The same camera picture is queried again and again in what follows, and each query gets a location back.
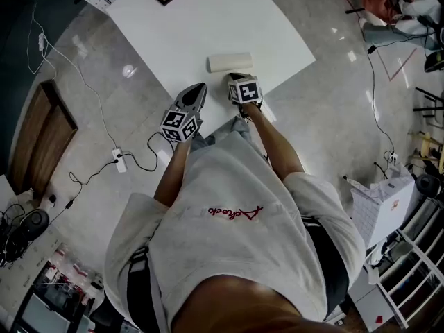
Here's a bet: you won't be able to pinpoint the black round speaker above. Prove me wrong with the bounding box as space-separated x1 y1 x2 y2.
17 208 50 237

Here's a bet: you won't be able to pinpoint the white cable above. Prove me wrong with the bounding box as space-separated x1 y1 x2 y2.
26 12 119 151

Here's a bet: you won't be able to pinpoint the white square table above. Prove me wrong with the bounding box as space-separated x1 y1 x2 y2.
105 0 317 139

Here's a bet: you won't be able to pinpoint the person's white t-shirt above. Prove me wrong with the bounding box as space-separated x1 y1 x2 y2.
103 130 367 333

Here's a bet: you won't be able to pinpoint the person's chin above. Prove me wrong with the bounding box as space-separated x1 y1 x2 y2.
180 277 348 333

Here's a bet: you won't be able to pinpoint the cream rectangular block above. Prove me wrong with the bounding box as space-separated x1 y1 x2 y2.
207 52 253 74

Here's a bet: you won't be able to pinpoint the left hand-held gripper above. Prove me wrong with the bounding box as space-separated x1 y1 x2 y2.
160 82 208 142

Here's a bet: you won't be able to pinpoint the white box with checked cloth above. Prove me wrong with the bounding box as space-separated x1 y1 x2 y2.
350 163 417 248

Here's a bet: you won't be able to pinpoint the yellow wooden chair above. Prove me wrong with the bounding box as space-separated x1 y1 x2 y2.
409 130 444 173

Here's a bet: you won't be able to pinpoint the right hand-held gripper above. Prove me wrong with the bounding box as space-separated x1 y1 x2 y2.
228 73 278 123

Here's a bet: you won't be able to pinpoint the person's right forearm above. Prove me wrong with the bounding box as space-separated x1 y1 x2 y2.
242 101 306 183

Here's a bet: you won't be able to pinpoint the black harness strap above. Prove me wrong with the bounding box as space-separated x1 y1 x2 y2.
126 251 153 333
301 216 350 311

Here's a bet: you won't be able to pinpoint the long black cable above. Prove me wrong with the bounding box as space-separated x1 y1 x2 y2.
366 45 397 154

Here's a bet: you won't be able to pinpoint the person's left forearm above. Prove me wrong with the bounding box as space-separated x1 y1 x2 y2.
153 137 191 207

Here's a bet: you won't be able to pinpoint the wooden tray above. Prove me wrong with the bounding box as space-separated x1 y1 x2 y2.
8 80 79 196

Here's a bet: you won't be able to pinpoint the white low shelf unit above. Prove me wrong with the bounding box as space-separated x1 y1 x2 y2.
348 227 444 332

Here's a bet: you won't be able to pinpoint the person's grey trousers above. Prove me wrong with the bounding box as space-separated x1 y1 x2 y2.
189 118 257 154

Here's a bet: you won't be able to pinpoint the black stool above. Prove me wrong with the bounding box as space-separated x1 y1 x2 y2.
413 87 444 117

